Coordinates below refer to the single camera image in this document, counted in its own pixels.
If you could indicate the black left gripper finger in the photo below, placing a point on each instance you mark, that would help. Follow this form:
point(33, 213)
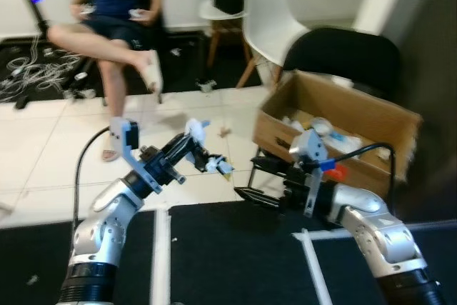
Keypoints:
point(188, 142)
point(203, 163)

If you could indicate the white plastic chair wooden legs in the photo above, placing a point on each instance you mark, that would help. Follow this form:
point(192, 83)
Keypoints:
point(221, 18)
point(268, 19)

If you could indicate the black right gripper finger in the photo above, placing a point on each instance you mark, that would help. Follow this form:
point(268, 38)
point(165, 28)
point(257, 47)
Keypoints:
point(273, 167)
point(263, 199)

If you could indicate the white plastic wrapper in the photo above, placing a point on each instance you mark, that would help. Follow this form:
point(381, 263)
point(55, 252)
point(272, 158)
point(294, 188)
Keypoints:
point(344, 141)

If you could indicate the grey metal door panel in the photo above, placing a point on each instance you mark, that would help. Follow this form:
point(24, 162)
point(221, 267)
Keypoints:
point(435, 69)

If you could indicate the seated person in shorts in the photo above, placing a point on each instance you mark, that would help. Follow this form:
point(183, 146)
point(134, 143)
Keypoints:
point(114, 5)

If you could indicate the round clear plastic lid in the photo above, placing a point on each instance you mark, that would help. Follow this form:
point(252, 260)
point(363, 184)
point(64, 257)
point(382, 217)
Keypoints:
point(321, 126)

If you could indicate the black folding chair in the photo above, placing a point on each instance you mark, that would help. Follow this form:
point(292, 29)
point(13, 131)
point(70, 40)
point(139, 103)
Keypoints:
point(343, 55)

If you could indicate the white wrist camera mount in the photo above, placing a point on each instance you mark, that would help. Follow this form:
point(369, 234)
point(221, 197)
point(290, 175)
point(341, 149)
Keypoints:
point(121, 137)
point(308, 148)

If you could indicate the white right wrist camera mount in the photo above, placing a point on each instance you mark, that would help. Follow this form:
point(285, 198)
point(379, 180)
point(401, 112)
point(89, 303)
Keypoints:
point(308, 148)

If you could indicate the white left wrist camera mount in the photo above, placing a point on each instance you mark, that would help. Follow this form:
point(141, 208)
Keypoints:
point(121, 137)

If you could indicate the brown cardboard box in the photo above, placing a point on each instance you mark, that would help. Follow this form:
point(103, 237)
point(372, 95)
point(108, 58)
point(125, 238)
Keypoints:
point(357, 116)

